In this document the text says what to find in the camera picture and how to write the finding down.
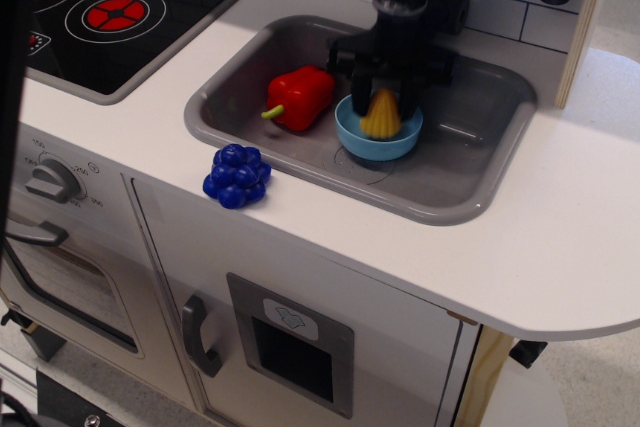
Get white cabinet door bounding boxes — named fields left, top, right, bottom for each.
left=132, top=179, right=462, bottom=426

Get grey toy sink basin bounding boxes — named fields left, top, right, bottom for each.
left=184, top=16, right=537, bottom=225

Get grey oven door handle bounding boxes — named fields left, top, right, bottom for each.
left=5, top=219, right=68, bottom=247

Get grey oven knob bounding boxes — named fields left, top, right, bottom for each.
left=25, top=158, right=82, bottom=204

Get red toy bell pepper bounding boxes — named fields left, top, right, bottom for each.
left=261, top=65, right=335, bottom=132

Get wooden side post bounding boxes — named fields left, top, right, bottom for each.
left=554, top=0, right=604, bottom=109

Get blue toy grapes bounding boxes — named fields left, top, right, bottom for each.
left=203, top=143, right=272, bottom=209

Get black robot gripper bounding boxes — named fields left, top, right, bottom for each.
left=326, top=0, right=458, bottom=122

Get grey cabinet door handle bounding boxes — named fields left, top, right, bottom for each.
left=181, top=295, right=222, bottom=378

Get white oven door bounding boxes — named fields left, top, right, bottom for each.
left=1, top=187, right=195, bottom=408

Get yellow toy corn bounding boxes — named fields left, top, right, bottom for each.
left=360, top=88, right=402, bottom=140

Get grey ice dispenser panel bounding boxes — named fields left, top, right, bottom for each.
left=227, top=273, right=354, bottom=419

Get black toy stovetop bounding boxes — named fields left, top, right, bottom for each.
left=26, top=0, right=238, bottom=105

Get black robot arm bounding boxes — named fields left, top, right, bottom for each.
left=327, top=0, right=470, bottom=120

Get light blue plastic bowl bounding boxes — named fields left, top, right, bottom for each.
left=334, top=95, right=424, bottom=161

